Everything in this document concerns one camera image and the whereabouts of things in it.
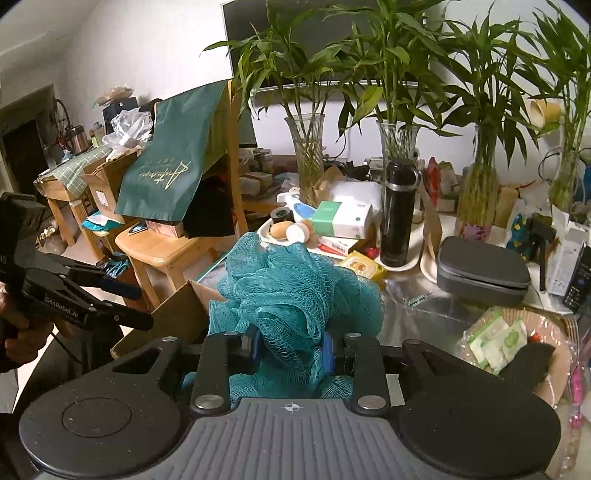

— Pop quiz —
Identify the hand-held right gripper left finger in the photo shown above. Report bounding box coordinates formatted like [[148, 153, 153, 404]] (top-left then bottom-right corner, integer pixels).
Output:
[[110, 329, 263, 414]]

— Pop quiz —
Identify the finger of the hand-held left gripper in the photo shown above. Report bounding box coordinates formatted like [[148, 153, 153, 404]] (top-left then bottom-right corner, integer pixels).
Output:
[[46, 255, 143, 301], [85, 300, 154, 332]]

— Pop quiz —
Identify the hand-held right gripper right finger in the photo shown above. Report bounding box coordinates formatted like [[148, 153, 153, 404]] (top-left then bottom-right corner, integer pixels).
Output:
[[322, 330, 469, 414]]

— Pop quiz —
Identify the cardboard box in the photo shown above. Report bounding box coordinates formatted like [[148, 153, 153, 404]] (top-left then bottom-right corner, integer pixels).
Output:
[[110, 279, 229, 365]]

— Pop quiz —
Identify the teal mesh bath pouf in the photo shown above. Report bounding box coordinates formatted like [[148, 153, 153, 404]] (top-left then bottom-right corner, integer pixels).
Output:
[[182, 232, 384, 402]]

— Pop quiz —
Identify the yellow wet wipes pack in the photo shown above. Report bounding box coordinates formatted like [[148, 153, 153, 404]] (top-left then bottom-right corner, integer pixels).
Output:
[[339, 251, 389, 283]]

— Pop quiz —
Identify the person's left hand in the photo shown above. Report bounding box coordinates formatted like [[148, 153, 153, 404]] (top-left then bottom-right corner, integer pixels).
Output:
[[0, 284, 60, 372]]

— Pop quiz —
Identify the wooden side table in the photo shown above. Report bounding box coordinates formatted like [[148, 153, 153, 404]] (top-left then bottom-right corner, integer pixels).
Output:
[[34, 175, 117, 260]]

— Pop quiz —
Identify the wooden chair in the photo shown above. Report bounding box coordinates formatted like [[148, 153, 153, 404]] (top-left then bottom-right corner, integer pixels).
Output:
[[115, 80, 252, 315]]

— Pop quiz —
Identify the pink patterned box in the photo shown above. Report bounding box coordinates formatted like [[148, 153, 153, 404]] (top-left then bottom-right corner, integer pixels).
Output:
[[145, 220, 184, 239]]

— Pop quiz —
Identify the green checkered cloth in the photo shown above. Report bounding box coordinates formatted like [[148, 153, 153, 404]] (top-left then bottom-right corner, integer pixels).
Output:
[[39, 148, 112, 195]]

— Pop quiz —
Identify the labelled cardboard carton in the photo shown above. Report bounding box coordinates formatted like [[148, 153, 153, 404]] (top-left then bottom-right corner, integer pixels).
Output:
[[83, 148, 140, 219]]

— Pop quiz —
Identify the red white flat box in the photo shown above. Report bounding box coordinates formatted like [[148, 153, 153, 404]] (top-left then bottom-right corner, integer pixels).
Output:
[[318, 235, 366, 257]]

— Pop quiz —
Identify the metal kettle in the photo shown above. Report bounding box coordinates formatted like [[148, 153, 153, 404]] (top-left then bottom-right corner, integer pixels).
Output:
[[65, 124, 92, 156]]

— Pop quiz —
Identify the white tray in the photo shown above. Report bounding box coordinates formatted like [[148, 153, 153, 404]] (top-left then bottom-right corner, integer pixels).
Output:
[[257, 217, 435, 274]]

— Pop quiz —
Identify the white round container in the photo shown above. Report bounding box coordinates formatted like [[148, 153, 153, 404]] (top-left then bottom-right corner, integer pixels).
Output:
[[286, 219, 315, 246]]

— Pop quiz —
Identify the green white tissue box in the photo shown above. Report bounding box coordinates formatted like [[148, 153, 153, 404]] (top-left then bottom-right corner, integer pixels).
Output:
[[310, 200, 374, 241]]

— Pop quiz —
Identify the green tote bag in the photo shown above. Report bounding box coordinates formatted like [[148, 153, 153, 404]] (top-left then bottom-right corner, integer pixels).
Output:
[[115, 80, 232, 228]]

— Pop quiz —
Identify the white blue lotion tube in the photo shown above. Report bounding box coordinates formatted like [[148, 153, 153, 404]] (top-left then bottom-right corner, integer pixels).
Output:
[[277, 194, 320, 219]]

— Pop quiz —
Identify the black thermos bottle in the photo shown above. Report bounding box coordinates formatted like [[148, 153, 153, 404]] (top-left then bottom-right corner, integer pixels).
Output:
[[379, 158, 422, 271]]

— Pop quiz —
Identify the clear plastic bag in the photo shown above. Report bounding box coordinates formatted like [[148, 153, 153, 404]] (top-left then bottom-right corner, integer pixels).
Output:
[[104, 111, 154, 149]]

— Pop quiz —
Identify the white tissue pack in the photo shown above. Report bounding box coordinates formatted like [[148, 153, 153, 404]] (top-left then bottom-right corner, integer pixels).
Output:
[[330, 179, 385, 206]]

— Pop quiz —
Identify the bag of green sachets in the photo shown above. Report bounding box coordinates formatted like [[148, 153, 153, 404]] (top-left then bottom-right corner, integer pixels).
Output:
[[466, 307, 530, 376]]

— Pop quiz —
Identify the grey zip case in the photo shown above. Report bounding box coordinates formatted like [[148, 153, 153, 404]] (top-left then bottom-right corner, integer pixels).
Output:
[[435, 235, 533, 308]]

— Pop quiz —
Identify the glass vase with bamboo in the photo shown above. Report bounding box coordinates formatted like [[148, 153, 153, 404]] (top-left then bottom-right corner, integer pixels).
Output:
[[203, 0, 365, 209], [522, 0, 591, 214], [438, 9, 555, 243], [323, 0, 462, 232]]

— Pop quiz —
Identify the brown woven tray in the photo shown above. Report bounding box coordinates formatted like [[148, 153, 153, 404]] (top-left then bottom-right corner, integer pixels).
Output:
[[462, 307, 581, 408]]

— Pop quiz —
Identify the teal patterned pouch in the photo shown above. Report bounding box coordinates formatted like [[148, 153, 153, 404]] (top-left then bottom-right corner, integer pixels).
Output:
[[505, 212, 533, 260]]

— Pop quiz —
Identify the black mini tripod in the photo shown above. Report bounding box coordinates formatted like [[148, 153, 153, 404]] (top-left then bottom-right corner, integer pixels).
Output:
[[531, 215, 558, 292]]

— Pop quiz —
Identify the black carton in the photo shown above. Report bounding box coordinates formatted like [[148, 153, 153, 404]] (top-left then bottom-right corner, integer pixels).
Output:
[[562, 258, 591, 315]]

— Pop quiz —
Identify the white carton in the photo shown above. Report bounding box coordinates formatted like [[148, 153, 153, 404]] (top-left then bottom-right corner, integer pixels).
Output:
[[551, 222, 588, 297]]

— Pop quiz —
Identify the yellow lamp shade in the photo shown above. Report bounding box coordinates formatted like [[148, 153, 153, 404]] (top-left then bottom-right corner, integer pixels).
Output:
[[529, 99, 563, 136]]

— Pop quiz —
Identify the wall television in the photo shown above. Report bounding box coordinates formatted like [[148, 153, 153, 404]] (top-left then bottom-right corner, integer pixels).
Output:
[[221, 0, 467, 91]]

